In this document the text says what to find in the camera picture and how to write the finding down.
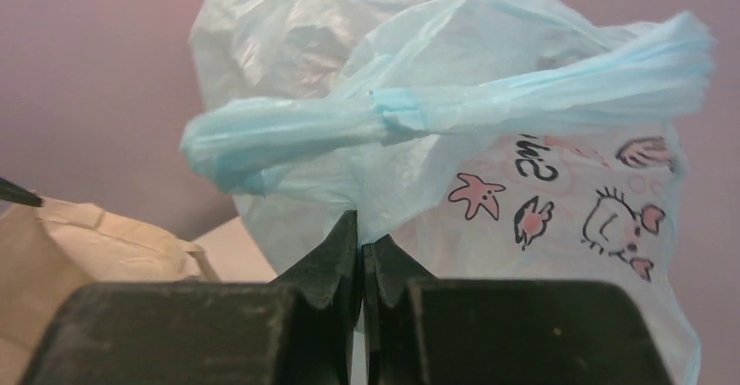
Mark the light blue plastic grocery bag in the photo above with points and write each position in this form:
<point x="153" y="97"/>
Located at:
<point x="488" y="138"/>

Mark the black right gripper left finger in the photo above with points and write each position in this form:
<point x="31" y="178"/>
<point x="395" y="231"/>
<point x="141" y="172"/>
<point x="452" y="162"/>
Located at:
<point x="296" y="329"/>

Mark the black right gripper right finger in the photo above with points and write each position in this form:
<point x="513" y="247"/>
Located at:
<point x="420" y="329"/>

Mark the beige canvas tote bag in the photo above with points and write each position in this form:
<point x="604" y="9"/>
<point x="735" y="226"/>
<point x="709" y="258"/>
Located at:
<point x="48" y="252"/>

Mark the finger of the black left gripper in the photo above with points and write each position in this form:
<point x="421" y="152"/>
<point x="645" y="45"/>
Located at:
<point x="12" y="193"/>

